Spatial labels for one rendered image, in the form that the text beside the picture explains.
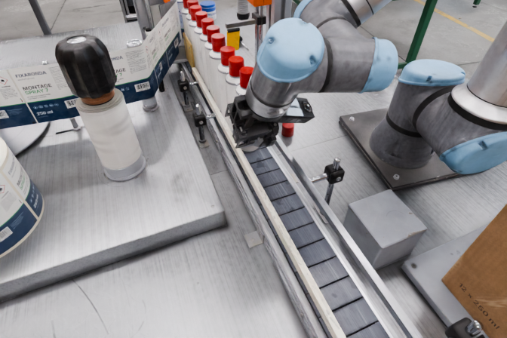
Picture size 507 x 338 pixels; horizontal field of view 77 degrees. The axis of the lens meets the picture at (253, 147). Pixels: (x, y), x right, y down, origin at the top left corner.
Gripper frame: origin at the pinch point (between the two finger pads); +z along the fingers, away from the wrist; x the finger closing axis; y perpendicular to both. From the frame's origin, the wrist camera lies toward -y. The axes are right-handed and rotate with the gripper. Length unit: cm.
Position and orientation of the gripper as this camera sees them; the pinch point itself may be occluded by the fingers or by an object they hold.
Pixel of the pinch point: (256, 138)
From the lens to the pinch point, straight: 71.6
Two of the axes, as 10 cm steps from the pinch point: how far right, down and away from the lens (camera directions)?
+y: -9.3, 2.6, -2.8
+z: -1.9, 3.2, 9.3
